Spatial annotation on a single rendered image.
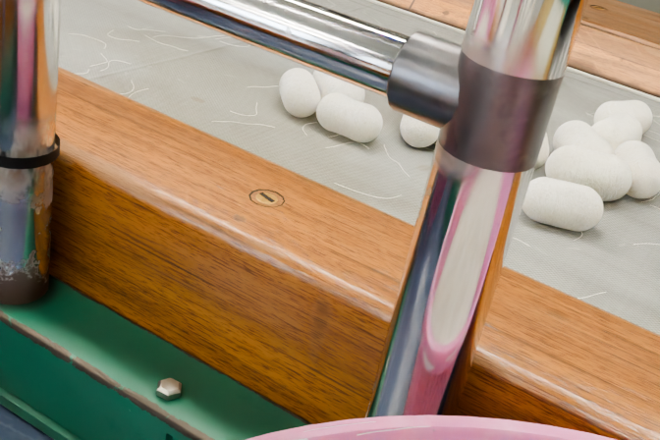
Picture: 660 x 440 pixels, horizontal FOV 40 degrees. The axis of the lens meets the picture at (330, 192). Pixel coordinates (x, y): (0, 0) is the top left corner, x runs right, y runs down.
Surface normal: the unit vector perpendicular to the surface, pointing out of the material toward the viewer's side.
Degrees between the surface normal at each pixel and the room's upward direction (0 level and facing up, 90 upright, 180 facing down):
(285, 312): 90
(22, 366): 90
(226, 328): 90
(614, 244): 0
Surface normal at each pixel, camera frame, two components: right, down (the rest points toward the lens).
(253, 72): 0.18, -0.87
